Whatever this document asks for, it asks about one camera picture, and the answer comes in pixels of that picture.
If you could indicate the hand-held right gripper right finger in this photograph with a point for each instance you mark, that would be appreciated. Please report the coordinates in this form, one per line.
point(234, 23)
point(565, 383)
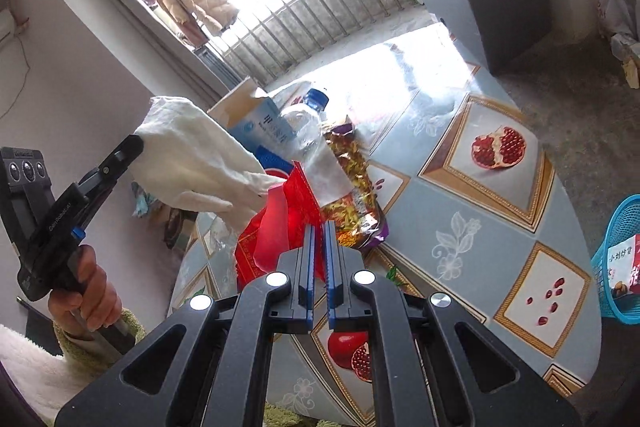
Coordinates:
point(330, 257)

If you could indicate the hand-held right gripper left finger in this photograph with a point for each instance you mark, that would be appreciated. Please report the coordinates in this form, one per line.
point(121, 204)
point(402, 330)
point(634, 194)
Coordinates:
point(310, 257)

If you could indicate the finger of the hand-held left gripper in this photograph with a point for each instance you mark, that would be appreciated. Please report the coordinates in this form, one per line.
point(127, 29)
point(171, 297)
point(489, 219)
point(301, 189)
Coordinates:
point(117, 159)

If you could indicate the red plastic bag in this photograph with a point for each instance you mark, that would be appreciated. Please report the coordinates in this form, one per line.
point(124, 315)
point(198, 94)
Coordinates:
point(280, 227)

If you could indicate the yellow purple snack packet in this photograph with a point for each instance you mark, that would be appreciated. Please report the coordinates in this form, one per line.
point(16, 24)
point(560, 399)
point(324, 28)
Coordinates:
point(350, 187)

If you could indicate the white cloth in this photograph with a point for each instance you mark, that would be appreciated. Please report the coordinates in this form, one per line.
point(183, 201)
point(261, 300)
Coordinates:
point(200, 157)

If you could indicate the blue plastic basket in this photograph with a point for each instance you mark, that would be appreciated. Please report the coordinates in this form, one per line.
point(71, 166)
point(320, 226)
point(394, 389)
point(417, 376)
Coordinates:
point(607, 272)

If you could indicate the person's left forearm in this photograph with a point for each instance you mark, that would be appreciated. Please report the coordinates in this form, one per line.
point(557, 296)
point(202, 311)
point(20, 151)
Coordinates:
point(30, 372)

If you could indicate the person's left hand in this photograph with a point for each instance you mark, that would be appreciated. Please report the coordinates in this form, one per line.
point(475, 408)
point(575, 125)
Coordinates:
point(97, 292)

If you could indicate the teal cloth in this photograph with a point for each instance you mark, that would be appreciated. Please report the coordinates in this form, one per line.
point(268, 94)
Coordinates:
point(145, 202)

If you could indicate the blue red packet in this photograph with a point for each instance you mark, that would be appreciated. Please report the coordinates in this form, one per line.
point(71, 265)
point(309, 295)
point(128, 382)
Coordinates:
point(270, 157)

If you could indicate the fruit print tablecloth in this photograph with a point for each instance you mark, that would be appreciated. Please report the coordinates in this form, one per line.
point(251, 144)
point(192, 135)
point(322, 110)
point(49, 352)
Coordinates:
point(450, 232)

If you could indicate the clear plastic bottle blue cap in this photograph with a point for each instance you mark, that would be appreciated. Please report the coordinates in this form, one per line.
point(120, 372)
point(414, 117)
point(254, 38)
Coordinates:
point(300, 127)

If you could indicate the light blue cardboard box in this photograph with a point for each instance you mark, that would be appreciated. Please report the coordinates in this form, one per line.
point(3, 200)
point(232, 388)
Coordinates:
point(260, 124)

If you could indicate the metal railing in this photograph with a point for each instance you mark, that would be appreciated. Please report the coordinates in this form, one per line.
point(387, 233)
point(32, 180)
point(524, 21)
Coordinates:
point(300, 22)

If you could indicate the grey cabinet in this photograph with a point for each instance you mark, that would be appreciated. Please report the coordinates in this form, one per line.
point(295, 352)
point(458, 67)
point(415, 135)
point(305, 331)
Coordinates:
point(500, 17)

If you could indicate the white red snack packet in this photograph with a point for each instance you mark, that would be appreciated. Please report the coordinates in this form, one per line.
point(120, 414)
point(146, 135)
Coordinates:
point(627, 267)

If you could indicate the cardboard scraps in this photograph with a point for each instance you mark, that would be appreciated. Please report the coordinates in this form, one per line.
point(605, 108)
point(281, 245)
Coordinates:
point(627, 62)

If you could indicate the white plastic bag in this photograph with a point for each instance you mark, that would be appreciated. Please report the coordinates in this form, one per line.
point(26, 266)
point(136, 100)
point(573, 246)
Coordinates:
point(620, 14)

